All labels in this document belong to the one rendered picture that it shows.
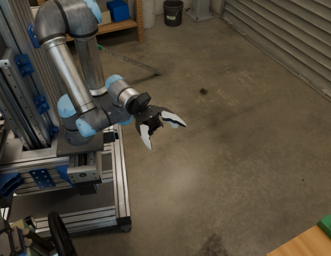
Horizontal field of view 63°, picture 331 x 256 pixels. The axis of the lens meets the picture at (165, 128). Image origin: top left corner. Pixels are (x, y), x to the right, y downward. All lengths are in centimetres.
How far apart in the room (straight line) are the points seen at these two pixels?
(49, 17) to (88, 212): 122
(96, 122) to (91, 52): 30
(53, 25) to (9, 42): 32
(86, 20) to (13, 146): 85
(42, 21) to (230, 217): 167
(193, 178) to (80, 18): 152
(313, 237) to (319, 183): 95
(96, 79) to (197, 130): 147
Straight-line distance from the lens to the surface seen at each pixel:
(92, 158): 138
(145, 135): 81
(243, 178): 227
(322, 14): 318
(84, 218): 184
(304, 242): 155
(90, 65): 118
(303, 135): 275
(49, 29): 104
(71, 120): 128
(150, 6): 395
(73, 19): 106
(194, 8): 435
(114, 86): 98
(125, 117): 105
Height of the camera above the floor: 184
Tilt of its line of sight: 47 degrees down
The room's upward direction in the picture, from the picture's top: straight up
